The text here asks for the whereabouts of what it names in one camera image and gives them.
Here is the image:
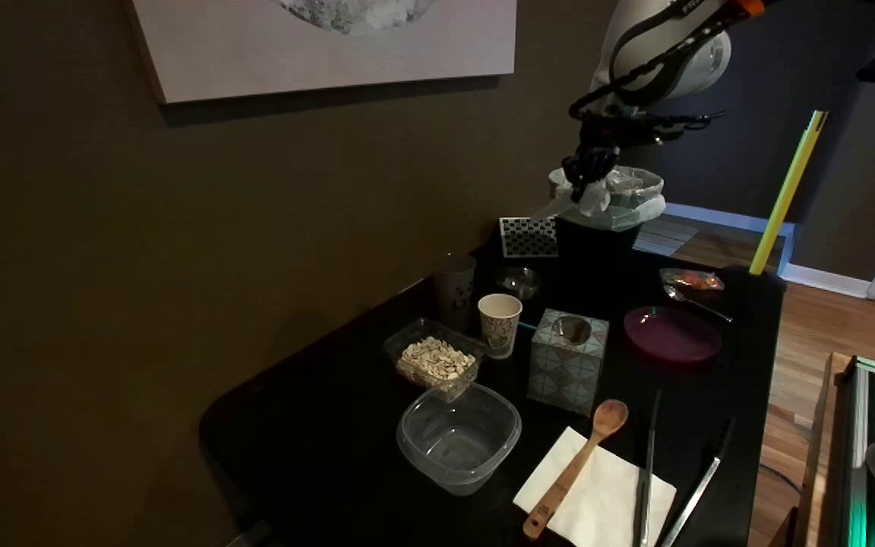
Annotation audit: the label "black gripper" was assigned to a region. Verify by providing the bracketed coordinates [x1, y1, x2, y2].
[559, 102, 714, 200]

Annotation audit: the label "white paper towel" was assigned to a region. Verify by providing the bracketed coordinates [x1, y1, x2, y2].
[531, 165, 613, 224]

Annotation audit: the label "trash bin with white bag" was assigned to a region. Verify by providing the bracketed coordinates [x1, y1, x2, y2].
[597, 165, 669, 235]

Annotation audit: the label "small glass bowl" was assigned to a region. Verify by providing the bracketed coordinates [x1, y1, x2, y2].
[496, 264, 548, 303]

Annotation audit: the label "checkerboard calibration board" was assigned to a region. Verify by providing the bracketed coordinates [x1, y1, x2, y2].
[496, 213, 563, 264]

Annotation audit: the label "blue grey floor mat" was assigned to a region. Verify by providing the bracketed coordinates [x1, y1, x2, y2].
[633, 200, 795, 272]

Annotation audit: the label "clear plastic wrapper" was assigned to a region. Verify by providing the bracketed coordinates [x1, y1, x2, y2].
[660, 264, 729, 297]

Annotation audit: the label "metal spoon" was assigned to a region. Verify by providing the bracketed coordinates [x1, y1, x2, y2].
[663, 283, 734, 327]

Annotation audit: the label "dark cylindrical cup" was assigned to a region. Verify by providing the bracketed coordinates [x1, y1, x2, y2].
[435, 252, 479, 332]

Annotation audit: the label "patterned paper cup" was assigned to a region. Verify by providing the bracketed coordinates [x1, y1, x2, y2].
[475, 291, 525, 362]

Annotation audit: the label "purple plate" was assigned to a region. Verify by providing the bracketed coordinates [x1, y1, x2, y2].
[619, 303, 725, 369]

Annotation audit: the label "yellow pole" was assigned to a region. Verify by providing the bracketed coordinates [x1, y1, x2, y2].
[748, 110, 828, 278]

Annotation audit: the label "pile of white seeds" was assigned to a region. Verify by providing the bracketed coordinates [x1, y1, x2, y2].
[395, 335, 479, 393]

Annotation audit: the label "clear plastic seed container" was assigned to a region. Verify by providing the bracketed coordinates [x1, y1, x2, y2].
[383, 315, 490, 404]

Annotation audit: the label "empty clear plastic container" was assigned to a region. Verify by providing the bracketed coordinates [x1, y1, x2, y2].
[395, 379, 525, 498]

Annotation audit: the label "black stick utensil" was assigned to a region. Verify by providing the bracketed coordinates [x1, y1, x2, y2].
[633, 388, 664, 547]

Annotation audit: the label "wooden spoon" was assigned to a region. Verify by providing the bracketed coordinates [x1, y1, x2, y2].
[519, 394, 633, 542]

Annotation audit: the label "white napkin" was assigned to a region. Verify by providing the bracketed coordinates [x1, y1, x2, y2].
[510, 425, 680, 547]

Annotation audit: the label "metal tongs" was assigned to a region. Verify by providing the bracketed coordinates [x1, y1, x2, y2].
[660, 418, 740, 547]

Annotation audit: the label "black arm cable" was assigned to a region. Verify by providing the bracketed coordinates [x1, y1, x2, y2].
[568, 0, 749, 122]

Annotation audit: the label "wall canvas picture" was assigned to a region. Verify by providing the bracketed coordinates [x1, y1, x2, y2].
[130, 0, 519, 105]

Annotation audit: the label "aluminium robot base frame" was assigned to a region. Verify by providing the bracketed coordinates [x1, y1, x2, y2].
[820, 346, 875, 547]

